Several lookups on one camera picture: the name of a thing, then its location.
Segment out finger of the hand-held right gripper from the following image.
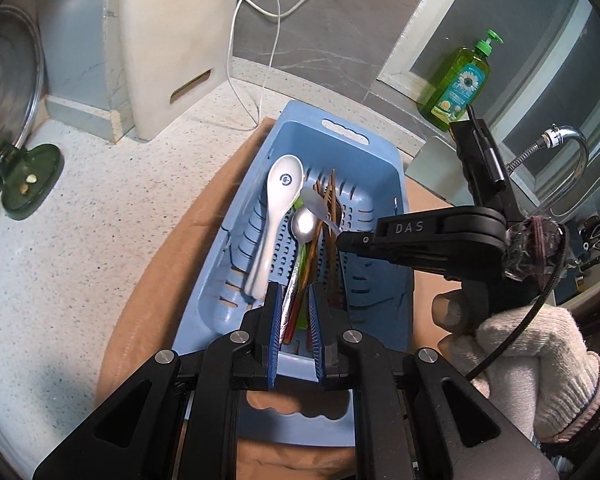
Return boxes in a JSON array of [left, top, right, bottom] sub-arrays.
[[336, 229, 396, 263]]

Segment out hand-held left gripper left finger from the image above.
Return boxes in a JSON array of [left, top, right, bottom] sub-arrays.
[[32, 282, 286, 480]]

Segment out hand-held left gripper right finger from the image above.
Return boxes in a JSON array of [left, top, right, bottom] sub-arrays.
[[306, 282, 563, 480]]

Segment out green plastic spoon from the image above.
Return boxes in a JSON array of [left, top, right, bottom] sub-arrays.
[[290, 197, 315, 333]]

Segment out brown wooden chopstick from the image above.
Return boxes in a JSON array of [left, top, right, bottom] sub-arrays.
[[286, 232, 326, 343], [327, 169, 345, 308], [314, 176, 337, 226]]

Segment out metal spoon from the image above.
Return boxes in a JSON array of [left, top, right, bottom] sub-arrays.
[[279, 208, 322, 346]]

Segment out translucent plastic spoon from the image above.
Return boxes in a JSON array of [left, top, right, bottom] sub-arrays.
[[300, 187, 342, 237]]

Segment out blue plastic basket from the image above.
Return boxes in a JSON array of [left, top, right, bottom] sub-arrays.
[[172, 100, 416, 448]]

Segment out white ceramic spoon with logo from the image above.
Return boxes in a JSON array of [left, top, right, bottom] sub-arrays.
[[243, 155, 305, 298]]

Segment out person's right hand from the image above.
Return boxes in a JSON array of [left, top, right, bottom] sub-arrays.
[[431, 292, 600, 443]]

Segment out grey splash guard panel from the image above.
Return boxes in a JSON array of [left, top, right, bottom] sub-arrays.
[[405, 135, 463, 208]]

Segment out peach mat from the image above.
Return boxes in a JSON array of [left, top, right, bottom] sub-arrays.
[[97, 117, 546, 480]]

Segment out chrome faucet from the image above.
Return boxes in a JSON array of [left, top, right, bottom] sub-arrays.
[[505, 125, 592, 211]]

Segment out green dish soap bottle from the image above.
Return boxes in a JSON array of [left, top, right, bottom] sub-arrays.
[[416, 29, 505, 133]]

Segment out black scissors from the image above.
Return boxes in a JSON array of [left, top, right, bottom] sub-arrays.
[[580, 216, 600, 252]]

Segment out steel sink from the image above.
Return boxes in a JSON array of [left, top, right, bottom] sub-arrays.
[[555, 260, 600, 321]]

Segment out white cutting board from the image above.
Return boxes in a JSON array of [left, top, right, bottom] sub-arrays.
[[119, 0, 242, 141]]

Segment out green lid stand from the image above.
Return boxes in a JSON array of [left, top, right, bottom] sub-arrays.
[[0, 142, 65, 220]]

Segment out steel pot lid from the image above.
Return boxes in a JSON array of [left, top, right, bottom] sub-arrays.
[[0, 7, 48, 206]]

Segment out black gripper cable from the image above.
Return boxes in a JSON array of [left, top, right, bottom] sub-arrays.
[[464, 232, 571, 381]]

